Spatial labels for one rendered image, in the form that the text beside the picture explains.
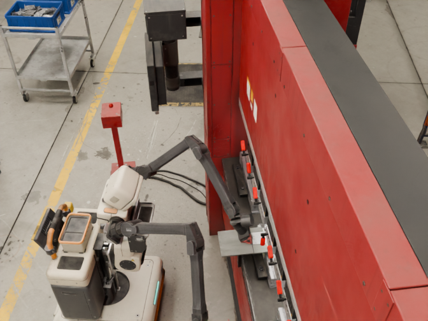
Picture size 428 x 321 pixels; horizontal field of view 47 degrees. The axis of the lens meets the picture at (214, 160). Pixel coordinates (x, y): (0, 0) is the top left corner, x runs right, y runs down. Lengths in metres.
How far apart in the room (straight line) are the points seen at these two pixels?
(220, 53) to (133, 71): 3.23
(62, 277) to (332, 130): 2.03
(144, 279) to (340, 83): 2.30
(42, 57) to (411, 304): 5.34
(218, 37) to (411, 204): 1.86
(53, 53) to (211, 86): 3.26
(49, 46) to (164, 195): 2.60
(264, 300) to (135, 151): 2.60
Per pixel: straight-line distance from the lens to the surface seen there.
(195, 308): 2.49
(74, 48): 6.11
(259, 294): 2.80
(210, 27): 2.90
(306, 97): 1.65
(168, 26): 3.05
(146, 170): 2.85
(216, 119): 3.27
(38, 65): 5.89
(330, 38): 2.01
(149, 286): 3.55
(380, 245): 1.25
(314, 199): 1.70
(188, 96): 5.60
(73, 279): 3.07
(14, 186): 4.90
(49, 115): 5.64
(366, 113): 1.63
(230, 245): 2.82
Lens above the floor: 3.24
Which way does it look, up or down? 43 degrees down
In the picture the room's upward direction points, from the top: straight up
